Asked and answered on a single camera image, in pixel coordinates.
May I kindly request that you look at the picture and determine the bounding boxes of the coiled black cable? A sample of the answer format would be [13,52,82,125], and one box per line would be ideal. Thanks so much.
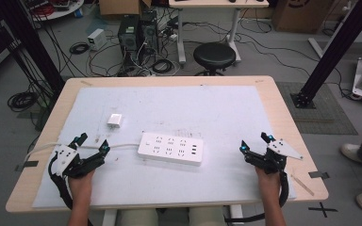
[68,41,91,56]
[7,90,40,113]
[151,58,174,75]

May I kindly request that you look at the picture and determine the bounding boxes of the white-legged wooden desk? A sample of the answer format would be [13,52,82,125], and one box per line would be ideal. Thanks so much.
[168,0,270,65]

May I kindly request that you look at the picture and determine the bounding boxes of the person's legs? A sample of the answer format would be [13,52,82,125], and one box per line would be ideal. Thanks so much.
[118,206,228,226]

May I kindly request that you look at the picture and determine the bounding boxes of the white power strip cable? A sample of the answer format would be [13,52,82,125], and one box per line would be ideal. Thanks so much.
[23,142,141,165]

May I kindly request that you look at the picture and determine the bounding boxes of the wooden table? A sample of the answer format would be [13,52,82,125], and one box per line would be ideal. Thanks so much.
[5,74,330,215]

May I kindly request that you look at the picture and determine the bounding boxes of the small white power supply box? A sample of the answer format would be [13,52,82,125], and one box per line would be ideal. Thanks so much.
[87,28,108,52]

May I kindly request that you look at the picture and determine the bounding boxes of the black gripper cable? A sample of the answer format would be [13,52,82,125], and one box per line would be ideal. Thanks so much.
[47,153,74,211]
[223,170,290,224]

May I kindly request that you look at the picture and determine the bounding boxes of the black computer tower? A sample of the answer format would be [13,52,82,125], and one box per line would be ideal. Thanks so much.
[117,14,141,65]
[139,9,160,55]

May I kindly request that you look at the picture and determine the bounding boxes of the black round stool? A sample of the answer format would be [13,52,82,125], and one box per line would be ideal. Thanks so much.
[192,41,237,77]

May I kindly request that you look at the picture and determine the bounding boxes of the person's right hand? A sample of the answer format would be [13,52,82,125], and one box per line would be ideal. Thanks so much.
[255,167,282,199]

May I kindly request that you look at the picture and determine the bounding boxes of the white power strip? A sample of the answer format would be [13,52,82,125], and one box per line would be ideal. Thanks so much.
[137,131,205,168]

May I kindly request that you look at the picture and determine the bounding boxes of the thin wooden stick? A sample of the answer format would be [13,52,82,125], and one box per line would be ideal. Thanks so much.
[289,173,316,198]

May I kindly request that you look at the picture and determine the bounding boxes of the round white table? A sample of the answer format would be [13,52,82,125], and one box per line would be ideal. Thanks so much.
[21,0,86,23]

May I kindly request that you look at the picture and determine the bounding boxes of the large cardboard box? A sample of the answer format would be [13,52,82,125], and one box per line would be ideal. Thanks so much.
[271,0,335,35]

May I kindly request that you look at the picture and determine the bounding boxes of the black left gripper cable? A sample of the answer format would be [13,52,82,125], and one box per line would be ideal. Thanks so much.
[47,153,74,211]

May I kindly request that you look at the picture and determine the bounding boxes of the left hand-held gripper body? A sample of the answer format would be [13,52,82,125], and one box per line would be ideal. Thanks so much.
[53,144,107,180]

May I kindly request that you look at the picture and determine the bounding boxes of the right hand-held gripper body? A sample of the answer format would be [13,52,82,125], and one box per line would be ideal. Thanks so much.
[245,137,304,175]

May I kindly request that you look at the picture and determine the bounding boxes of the grey floor mat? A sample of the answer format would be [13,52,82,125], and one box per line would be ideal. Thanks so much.
[275,81,359,137]

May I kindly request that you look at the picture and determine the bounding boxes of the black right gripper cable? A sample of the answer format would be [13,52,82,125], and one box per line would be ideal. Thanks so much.
[223,170,290,224]

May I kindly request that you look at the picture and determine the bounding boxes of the white foam mat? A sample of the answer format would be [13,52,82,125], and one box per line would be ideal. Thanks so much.
[31,85,298,210]

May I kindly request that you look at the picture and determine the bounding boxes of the person's left hand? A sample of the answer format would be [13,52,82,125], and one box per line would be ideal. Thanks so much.
[68,169,95,201]

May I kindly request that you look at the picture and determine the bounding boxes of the black metal stand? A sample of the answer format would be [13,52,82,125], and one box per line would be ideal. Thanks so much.
[289,0,362,109]
[0,0,66,95]

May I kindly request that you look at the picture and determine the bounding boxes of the white charger adapter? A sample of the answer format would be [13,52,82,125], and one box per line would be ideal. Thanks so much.
[107,113,123,129]

